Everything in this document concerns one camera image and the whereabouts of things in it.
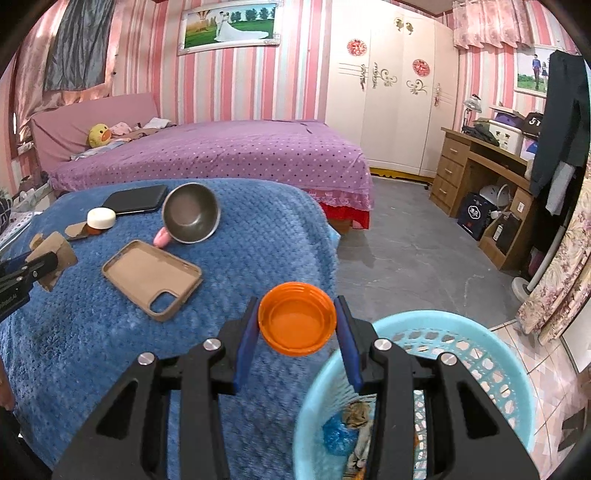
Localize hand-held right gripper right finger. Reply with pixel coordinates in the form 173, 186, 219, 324
335, 295, 541, 480

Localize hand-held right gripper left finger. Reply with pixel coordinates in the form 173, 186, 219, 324
51, 296, 259, 480

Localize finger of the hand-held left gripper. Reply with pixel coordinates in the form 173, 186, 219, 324
21, 253, 60, 284

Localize cardboard tube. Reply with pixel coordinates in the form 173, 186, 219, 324
30, 232, 78, 292

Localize orange plastic lid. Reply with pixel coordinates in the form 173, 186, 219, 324
257, 282, 338, 357

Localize small bottle with white cap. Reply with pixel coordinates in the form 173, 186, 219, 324
87, 208, 116, 236

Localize blue plastic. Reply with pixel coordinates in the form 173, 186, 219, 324
322, 415, 358, 457

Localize light blue plastic basket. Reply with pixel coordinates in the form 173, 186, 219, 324
293, 310, 539, 480

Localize person's left forearm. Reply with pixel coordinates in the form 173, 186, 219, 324
0, 362, 16, 411

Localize white printed cloth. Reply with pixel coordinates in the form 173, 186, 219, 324
0, 210, 44, 252

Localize tan phone case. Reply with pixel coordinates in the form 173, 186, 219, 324
102, 240, 204, 322

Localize black smartphone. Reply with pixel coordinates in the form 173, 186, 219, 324
100, 185, 168, 216

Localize red bed skirt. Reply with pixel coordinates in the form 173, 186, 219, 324
318, 198, 372, 232

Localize yellow duck plush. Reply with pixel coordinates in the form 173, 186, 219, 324
89, 123, 112, 148

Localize pink headboard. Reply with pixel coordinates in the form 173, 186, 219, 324
30, 92, 160, 174

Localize pink steel-lined mug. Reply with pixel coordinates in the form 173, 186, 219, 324
153, 183, 221, 250

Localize person's dark clothing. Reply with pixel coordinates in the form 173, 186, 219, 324
0, 406, 51, 480

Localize pink satin curtain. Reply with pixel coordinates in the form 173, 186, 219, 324
14, 0, 125, 139

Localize dark box with round emblem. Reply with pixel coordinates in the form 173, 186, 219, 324
457, 193, 492, 241

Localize white standing fan base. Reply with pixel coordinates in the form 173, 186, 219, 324
512, 222, 566, 305

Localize black bottle box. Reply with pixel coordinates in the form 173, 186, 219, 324
494, 215, 522, 254

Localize purple dotted bed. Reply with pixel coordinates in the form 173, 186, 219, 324
48, 120, 375, 232

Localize wooden desk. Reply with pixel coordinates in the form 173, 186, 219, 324
429, 127, 543, 271

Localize cream wardrobe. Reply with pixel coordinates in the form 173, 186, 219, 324
325, 0, 458, 179

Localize grey window curtain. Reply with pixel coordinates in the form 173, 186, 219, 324
44, 0, 116, 90

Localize floral curtain with blue top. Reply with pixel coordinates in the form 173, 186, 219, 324
517, 152, 591, 347

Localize dark wooden stool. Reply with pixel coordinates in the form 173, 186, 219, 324
556, 411, 591, 453

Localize white storage box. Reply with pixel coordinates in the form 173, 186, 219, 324
487, 119, 525, 154

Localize grey hanging garment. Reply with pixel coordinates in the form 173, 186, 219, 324
545, 161, 575, 215

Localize desk lamp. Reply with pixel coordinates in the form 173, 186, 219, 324
463, 95, 483, 126

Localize purple box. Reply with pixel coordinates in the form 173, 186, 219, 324
489, 106, 525, 125

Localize black cap with white print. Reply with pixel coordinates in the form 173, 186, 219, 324
522, 112, 546, 137

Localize framed wedding poster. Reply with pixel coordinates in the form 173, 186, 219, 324
178, 2, 282, 56

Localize dark hanging jacket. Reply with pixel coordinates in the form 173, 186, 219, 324
530, 50, 589, 197

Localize framed couple photo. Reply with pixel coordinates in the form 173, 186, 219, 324
514, 46, 555, 95

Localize pink curtain valance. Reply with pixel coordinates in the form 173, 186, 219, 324
452, 0, 534, 49

